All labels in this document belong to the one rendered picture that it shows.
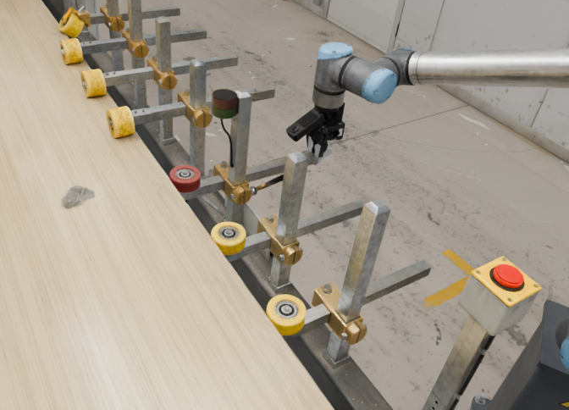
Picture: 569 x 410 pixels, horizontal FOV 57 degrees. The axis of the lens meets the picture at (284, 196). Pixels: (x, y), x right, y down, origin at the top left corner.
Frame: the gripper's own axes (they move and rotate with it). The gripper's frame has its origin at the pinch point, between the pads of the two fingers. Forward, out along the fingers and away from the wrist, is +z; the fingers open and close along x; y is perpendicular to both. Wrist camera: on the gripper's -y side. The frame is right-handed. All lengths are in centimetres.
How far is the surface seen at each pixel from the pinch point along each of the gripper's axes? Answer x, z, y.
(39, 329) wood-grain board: -33, -9, -85
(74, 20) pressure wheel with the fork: 96, -14, -43
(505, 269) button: -79, -41, -27
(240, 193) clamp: -8.7, -4.2, -30.0
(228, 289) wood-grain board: -40, -8, -50
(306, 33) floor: 266, 87, 187
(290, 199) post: -31.0, -18.5, -29.6
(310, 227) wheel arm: -26.6, -2.4, -19.2
